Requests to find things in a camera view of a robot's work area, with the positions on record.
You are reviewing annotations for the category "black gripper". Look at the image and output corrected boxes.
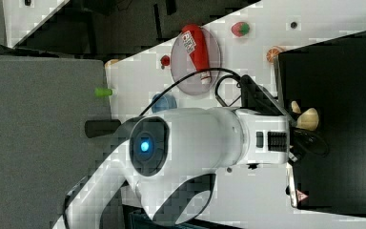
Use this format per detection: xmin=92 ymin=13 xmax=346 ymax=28
xmin=289 ymin=129 xmax=317 ymax=162

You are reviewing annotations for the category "peeled toy banana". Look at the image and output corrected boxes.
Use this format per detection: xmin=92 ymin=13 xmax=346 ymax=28
xmin=291 ymin=101 xmax=319 ymax=131

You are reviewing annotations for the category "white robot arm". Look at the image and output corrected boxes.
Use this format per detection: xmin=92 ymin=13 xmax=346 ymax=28
xmin=52 ymin=108 xmax=319 ymax=229

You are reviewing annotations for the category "silver black toaster oven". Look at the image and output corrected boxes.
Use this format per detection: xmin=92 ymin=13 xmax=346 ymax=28
xmin=276 ymin=31 xmax=366 ymax=218

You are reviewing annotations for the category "orange slice toy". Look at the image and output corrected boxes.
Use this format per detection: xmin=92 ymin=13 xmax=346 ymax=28
xmin=266 ymin=46 xmax=286 ymax=63

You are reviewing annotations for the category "pink red toy fruit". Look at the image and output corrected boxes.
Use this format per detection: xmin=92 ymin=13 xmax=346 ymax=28
xmin=231 ymin=22 xmax=250 ymax=37

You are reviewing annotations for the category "grey round plate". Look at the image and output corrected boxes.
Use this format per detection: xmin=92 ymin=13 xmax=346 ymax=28
xmin=171 ymin=29 xmax=221 ymax=95

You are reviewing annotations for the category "blue bowl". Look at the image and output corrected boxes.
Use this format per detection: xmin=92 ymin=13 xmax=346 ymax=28
xmin=152 ymin=94 xmax=177 ymax=113

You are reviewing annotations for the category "red ketchup bottle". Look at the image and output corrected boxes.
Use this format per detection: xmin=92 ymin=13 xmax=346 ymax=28
xmin=181 ymin=24 xmax=212 ymax=85

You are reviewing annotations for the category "red toy strawberry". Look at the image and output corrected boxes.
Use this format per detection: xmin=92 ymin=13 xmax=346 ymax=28
xmin=160 ymin=55 xmax=171 ymax=67

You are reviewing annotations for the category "green toy vegetable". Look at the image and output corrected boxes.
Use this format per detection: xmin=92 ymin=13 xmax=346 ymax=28
xmin=94 ymin=88 xmax=114 ymax=97

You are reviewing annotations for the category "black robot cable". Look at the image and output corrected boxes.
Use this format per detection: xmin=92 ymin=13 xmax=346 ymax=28
xmin=138 ymin=67 xmax=330 ymax=158

